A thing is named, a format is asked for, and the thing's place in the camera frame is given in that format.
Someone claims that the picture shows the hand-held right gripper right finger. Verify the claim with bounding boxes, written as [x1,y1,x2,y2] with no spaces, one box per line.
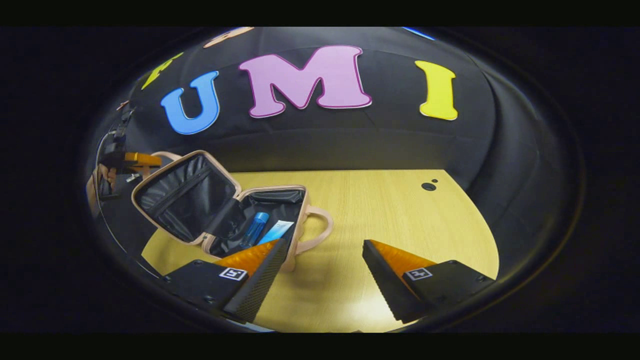
[362,239,496,324]

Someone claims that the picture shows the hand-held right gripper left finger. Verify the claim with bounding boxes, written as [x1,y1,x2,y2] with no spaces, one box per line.
[162,238,290,324]

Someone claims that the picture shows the blue capped bottle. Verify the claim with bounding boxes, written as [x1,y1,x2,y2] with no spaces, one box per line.
[240,212,270,249]

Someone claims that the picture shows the light blue tube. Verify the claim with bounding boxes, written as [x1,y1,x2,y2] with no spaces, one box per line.
[257,220,295,246]

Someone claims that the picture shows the pink suitcase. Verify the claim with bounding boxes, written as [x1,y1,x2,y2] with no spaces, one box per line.
[131,150,334,273]

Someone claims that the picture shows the black backdrop cloth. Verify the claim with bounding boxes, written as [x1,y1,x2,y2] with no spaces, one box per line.
[85,27,582,281]

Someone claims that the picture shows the thin black cable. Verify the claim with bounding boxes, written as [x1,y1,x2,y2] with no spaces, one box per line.
[94,131,162,280]

